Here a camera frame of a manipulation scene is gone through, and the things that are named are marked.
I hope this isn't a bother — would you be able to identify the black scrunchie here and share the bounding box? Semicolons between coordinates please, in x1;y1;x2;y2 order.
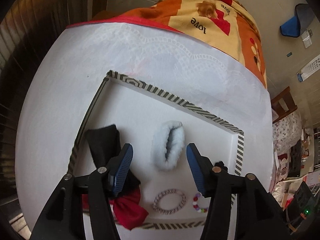
214;161;228;172

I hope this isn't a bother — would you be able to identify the multicolour bead bracelet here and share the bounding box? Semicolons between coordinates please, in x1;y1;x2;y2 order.
191;192;209;214

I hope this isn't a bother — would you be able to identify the black velvet bow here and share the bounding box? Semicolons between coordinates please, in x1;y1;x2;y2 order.
85;124;140;197

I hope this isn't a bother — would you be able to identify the red satin bow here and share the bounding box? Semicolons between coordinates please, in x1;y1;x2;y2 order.
81;187;149;231

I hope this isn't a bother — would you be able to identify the light blue fluffy scrunchie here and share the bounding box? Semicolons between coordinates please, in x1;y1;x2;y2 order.
150;121;185;171

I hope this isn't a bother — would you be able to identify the pink spiral hair tie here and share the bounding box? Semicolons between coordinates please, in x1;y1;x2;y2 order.
152;188;187;215

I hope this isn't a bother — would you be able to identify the striped shallow cardboard tray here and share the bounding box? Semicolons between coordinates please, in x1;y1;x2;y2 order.
68;70;245;230

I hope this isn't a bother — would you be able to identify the floral bedding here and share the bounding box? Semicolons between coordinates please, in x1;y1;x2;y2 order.
272;111;302;155

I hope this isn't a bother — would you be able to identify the white lace tablecloth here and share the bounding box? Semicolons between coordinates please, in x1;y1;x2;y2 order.
15;24;274;239

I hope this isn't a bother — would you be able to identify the brown wooden chair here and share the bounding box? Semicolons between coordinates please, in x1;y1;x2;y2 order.
271;86;298;123

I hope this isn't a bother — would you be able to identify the orange patterned love blanket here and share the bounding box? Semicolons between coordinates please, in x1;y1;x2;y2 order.
68;0;267;87

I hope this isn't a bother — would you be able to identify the blue grey hanging cloth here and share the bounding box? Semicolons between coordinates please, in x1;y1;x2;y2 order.
280;3;315;38

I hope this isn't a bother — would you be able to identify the wooden slatted door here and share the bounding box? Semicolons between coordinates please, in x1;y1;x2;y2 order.
1;0;92;221

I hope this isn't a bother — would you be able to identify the wall calendar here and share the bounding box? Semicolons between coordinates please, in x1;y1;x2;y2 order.
297;55;320;82

